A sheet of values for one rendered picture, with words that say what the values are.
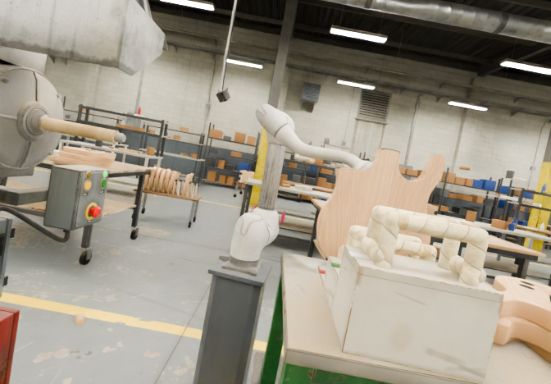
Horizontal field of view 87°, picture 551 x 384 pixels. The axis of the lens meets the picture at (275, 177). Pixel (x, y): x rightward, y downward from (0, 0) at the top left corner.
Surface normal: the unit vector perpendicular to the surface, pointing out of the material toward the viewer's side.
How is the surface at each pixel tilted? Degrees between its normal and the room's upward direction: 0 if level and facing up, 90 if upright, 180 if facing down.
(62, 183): 90
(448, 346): 90
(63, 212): 90
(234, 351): 90
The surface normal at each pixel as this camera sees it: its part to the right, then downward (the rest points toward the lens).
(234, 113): -0.01, 0.05
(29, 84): 1.00, 0.05
